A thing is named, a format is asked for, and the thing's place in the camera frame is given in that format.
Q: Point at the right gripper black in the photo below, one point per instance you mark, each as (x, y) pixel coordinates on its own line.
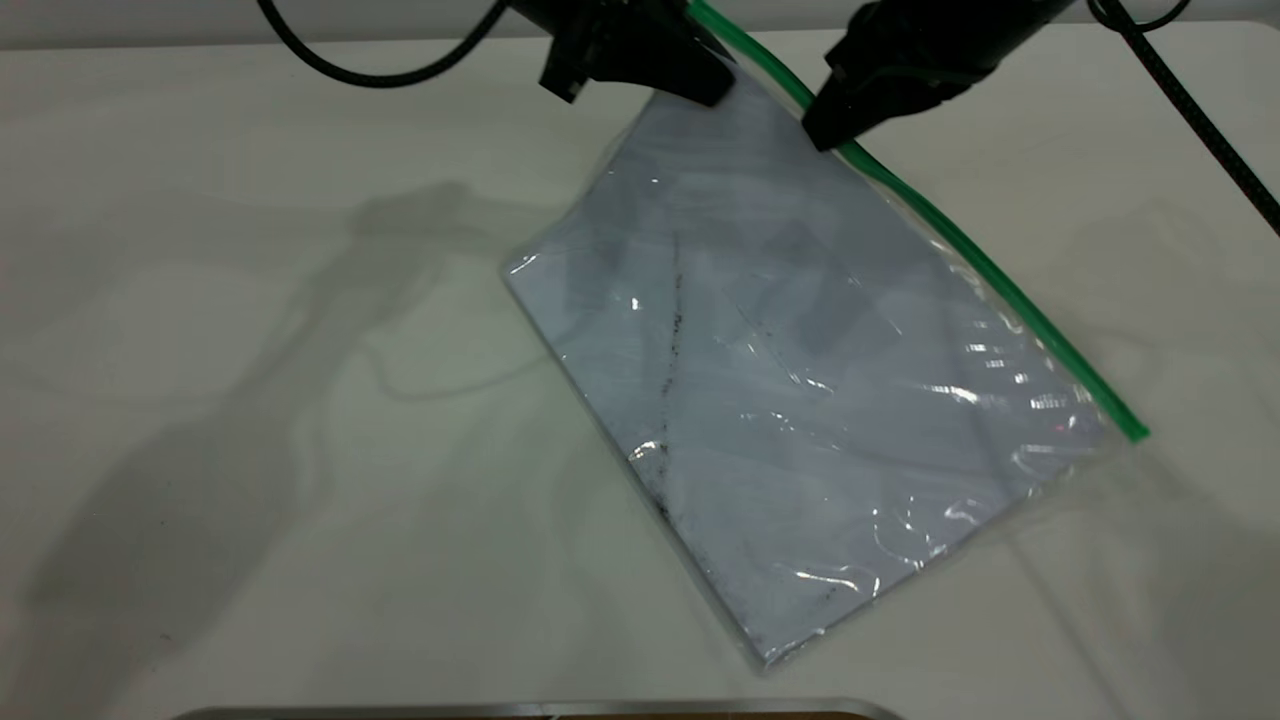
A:
(960, 15)

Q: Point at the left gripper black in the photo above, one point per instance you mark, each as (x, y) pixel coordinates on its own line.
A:
(610, 18)

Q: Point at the clear plastic zipper bag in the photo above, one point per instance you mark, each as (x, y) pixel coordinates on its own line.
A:
(800, 380)

